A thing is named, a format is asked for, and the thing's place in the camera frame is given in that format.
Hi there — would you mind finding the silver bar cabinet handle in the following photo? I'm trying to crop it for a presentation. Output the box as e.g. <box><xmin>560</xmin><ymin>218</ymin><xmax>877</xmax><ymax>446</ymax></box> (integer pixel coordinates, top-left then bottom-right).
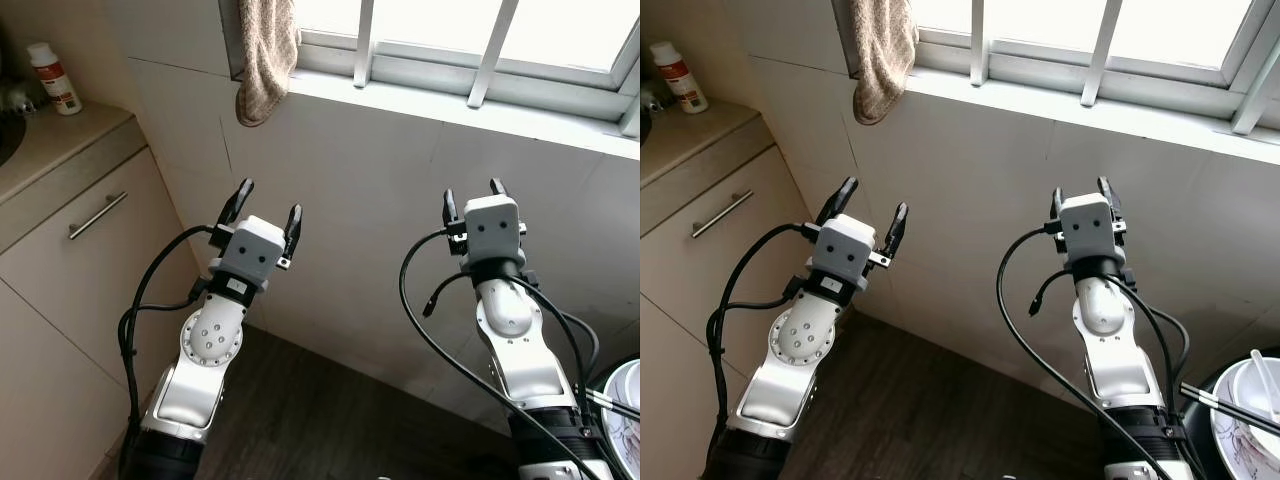
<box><xmin>691</xmin><ymin>190</ymin><xmax>754</xmax><ymax>239</ymax></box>
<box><xmin>68</xmin><ymin>191</ymin><xmax>129</xmax><ymax>241</ymax></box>

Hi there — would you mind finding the beige kitchen cabinet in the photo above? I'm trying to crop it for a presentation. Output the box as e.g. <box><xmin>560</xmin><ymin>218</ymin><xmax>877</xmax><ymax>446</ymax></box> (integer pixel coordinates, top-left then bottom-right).
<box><xmin>0</xmin><ymin>100</ymin><xmax>201</xmax><ymax>480</ymax></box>
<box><xmin>640</xmin><ymin>98</ymin><xmax>826</xmax><ymax>480</ymax></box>

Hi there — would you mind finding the black chopstick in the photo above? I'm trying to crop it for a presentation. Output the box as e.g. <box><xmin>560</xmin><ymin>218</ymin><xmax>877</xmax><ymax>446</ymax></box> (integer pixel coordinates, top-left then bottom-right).
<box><xmin>585</xmin><ymin>388</ymin><xmax>641</xmax><ymax>413</ymax></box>
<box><xmin>1180</xmin><ymin>383</ymin><xmax>1280</xmax><ymax>429</ymax></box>
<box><xmin>1182</xmin><ymin>388</ymin><xmax>1280</xmax><ymax>437</ymax></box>
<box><xmin>585</xmin><ymin>392</ymin><xmax>641</xmax><ymax>419</ymax></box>

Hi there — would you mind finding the beige hanging towel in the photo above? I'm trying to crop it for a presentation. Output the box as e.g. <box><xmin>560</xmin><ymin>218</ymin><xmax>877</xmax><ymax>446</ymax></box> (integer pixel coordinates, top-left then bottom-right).
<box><xmin>852</xmin><ymin>0</ymin><xmax>919</xmax><ymax>126</ymax></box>
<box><xmin>235</xmin><ymin>0</ymin><xmax>301</xmax><ymax>128</ymax></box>

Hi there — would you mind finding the white barred window frame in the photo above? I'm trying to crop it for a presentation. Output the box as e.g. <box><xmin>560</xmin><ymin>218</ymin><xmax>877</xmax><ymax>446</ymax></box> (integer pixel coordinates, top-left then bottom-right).
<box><xmin>835</xmin><ymin>0</ymin><xmax>1280</xmax><ymax>141</ymax></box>
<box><xmin>220</xmin><ymin>0</ymin><xmax>641</xmax><ymax>136</ymax></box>

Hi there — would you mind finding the white ceramic spoon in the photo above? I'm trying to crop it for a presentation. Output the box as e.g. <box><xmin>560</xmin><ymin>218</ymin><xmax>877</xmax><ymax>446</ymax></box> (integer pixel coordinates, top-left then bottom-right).
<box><xmin>1250</xmin><ymin>350</ymin><xmax>1280</xmax><ymax>421</ymax></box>

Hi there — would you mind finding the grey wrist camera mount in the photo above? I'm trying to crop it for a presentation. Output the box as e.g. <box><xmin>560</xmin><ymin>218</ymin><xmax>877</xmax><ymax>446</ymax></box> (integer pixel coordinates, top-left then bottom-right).
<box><xmin>215</xmin><ymin>215</ymin><xmax>288</xmax><ymax>291</ymax></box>
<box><xmin>462</xmin><ymin>195</ymin><xmax>526</xmax><ymax>263</ymax></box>
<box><xmin>1058</xmin><ymin>192</ymin><xmax>1119</xmax><ymax>261</ymax></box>
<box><xmin>818</xmin><ymin>213</ymin><xmax>886</xmax><ymax>286</ymax></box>

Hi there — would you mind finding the white bottle with red label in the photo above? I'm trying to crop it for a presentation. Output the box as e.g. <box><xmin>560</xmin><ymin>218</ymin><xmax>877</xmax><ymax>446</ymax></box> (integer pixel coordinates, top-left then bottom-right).
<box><xmin>650</xmin><ymin>40</ymin><xmax>708</xmax><ymax>114</ymax></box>
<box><xmin>27</xmin><ymin>42</ymin><xmax>83</xmax><ymax>116</ymax></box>

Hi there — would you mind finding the white plate with faint print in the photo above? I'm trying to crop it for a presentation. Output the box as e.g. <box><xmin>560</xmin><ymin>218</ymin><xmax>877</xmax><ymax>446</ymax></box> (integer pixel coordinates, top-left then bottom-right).
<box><xmin>1210</xmin><ymin>355</ymin><xmax>1280</xmax><ymax>480</ymax></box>
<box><xmin>600</xmin><ymin>357</ymin><xmax>641</xmax><ymax>480</ymax></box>

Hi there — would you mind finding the black round table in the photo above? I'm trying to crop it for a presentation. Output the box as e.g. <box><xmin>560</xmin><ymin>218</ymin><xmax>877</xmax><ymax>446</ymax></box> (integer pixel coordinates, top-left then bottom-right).
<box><xmin>1190</xmin><ymin>348</ymin><xmax>1280</xmax><ymax>480</ymax></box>

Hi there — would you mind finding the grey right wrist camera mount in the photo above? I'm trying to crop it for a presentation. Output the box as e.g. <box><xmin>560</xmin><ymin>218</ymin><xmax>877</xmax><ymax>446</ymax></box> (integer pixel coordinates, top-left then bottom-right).
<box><xmin>1058</xmin><ymin>192</ymin><xmax>1119</xmax><ymax>261</ymax></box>
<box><xmin>462</xmin><ymin>195</ymin><xmax>526</xmax><ymax>263</ymax></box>

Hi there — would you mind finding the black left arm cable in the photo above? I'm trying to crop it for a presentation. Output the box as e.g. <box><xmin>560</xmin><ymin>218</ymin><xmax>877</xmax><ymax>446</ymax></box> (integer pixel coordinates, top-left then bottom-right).
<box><xmin>118</xmin><ymin>225</ymin><xmax>221</xmax><ymax>441</ymax></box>
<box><xmin>705</xmin><ymin>225</ymin><xmax>821</xmax><ymax>451</ymax></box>

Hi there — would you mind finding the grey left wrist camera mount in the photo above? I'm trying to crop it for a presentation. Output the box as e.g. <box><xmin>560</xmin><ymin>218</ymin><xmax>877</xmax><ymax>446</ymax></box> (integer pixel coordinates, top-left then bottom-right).
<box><xmin>215</xmin><ymin>215</ymin><xmax>288</xmax><ymax>291</ymax></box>
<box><xmin>818</xmin><ymin>213</ymin><xmax>886</xmax><ymax>286</ymax></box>

